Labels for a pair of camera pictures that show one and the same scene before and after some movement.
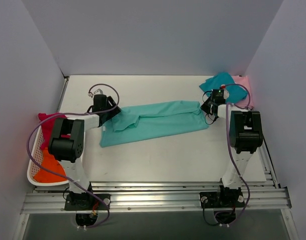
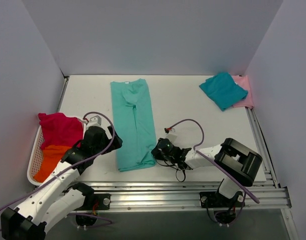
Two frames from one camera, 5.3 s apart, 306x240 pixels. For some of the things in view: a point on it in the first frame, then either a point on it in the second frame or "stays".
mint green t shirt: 146,120 → 132,121
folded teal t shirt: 236,92 stays
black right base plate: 222,199 stays
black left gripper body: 111,108 → 112,139
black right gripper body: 208,106 → 157,150
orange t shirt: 50,162 stays
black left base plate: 84,202 stays
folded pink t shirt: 247,103 stays
